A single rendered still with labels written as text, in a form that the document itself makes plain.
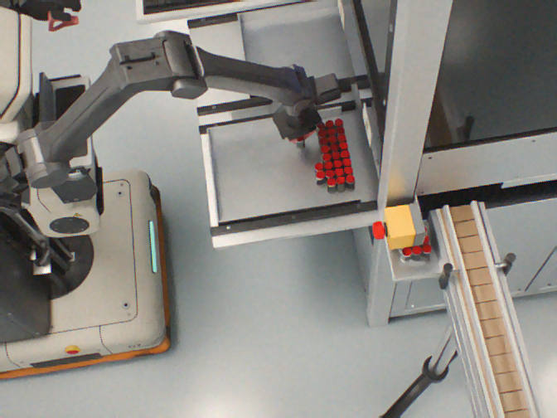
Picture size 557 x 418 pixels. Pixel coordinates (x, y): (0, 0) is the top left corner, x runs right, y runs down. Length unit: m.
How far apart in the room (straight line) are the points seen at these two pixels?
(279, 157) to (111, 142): 1.29
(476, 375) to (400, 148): 0.50
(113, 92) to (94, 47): 2.03
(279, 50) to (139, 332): 0.98
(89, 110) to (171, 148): 1.61
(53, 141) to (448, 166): 0.77
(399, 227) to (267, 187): 0.38
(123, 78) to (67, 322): 1.34
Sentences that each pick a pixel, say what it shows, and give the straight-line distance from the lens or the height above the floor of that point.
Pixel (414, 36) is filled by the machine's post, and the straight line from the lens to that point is 1.13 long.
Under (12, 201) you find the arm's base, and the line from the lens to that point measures 1.59.
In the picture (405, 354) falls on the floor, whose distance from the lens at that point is 2.55.
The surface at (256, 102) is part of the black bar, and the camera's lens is 1.89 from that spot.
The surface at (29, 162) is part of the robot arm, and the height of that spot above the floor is 1.26.
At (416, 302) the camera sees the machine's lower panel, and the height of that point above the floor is 0.21.
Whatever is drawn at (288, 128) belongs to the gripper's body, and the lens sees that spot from 1.70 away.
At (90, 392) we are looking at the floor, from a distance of 2.65.
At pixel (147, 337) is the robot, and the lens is 2.38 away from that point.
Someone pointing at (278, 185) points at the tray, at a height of 0.88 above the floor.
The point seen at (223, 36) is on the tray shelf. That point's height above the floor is 0.88.
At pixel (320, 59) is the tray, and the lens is 1.97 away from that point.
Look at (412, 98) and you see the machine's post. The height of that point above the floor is 1.42.
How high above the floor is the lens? 2.47
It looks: 65 degrees down
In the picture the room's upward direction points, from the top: 11 degrees counter-clockwise
